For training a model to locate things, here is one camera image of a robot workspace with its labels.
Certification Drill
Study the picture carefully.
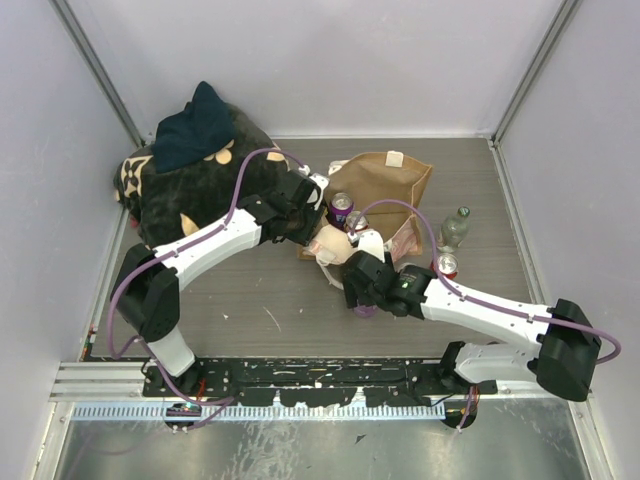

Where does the purple soda can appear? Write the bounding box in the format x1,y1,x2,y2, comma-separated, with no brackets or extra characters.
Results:
352,305,378,319
328,192,354,230

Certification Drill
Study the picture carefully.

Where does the red coke can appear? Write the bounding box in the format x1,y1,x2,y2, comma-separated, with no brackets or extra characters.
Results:
344,210,369,233
431,253,459,279
398,262,417,271

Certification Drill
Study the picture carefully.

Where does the clear glass bottle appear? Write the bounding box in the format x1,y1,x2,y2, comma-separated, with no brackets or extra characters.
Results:
437,206,471,253

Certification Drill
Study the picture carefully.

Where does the canvas tote bag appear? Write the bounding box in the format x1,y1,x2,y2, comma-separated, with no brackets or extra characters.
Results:
297,151,433,289

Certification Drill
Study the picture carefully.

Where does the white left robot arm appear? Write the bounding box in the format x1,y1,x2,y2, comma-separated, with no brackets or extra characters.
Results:
109,170,329,396

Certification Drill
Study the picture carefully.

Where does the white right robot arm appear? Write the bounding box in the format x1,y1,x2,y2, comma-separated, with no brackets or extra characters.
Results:
340,251,601,402

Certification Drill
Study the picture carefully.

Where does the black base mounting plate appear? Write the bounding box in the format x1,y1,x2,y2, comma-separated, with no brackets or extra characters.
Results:
175,357,468,408

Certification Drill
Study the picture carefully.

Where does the dark navy cloth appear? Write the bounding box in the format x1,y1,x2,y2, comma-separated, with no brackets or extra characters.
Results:
151,81,236,174

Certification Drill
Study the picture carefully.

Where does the black plush flower blanket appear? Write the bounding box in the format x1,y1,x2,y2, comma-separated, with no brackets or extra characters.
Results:
113,103,289,248

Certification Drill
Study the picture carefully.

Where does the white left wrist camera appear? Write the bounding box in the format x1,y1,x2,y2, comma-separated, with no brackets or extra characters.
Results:
304,172,329,211

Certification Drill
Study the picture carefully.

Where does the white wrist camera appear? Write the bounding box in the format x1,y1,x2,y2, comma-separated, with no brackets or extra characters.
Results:
347,229,385,262
304,172,329,211

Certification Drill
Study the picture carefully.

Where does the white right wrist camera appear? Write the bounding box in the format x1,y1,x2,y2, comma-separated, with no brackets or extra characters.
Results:
347,229,385,262

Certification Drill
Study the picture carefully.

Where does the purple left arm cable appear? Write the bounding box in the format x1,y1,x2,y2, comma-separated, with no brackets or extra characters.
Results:
108,148,312,401

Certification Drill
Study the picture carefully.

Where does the aluminium rail frame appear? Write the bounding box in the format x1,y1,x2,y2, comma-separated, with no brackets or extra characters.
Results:
34,0,609,480

